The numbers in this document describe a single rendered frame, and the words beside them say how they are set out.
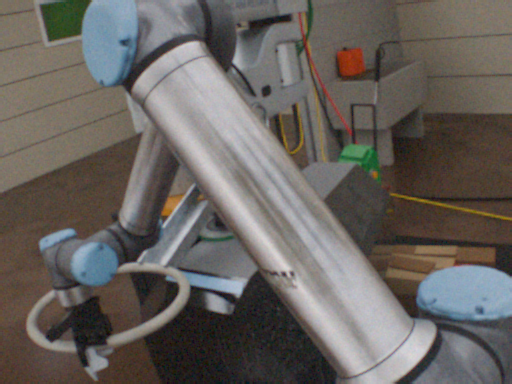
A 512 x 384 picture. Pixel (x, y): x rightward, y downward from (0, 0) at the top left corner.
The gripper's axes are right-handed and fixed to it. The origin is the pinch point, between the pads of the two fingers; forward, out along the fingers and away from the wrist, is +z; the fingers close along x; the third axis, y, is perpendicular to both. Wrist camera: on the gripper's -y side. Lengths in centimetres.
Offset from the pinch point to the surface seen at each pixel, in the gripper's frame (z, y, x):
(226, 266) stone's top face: -3, 36, 46
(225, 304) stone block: 4.8, 33.5, 34.6
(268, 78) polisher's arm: -59, 65, 96
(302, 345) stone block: 20, 54, 25
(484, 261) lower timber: 61, 170, 127
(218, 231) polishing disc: -8, 34, 69
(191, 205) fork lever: -20, 27, 69
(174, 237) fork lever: -14, 20, 55
